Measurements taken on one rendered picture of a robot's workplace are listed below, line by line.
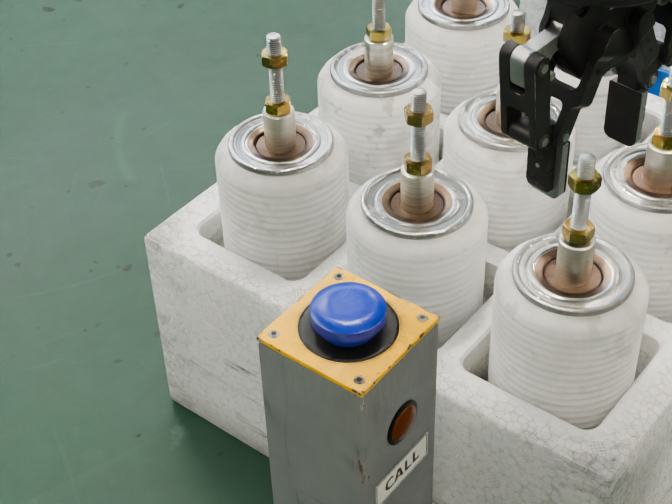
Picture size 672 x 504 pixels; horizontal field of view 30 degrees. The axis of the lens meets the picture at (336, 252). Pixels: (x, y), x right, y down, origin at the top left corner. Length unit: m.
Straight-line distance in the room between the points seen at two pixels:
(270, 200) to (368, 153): 0.12
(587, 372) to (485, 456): 0.09
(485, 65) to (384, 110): 0.13
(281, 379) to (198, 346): 0.32
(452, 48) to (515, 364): 0.32
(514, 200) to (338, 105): 0.15
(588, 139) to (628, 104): 0.26
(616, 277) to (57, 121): 0.78
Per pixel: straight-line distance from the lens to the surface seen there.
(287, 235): 0.89
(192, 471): 1.01
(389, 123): 0.95
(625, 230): 0.86
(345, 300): 0.65
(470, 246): 0.82
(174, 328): 0.99
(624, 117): 0.75
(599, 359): 0.79
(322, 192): 0.88
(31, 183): 1.32
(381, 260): 0.82
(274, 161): 0.88
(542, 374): 0.79
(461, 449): 0.84
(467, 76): 1.04
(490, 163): 0.89
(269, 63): 0.85
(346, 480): 0.69
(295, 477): 0.72
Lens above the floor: 0.78
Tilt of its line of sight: 41 degrees down
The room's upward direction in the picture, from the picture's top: 2 degrees counter-clockwise
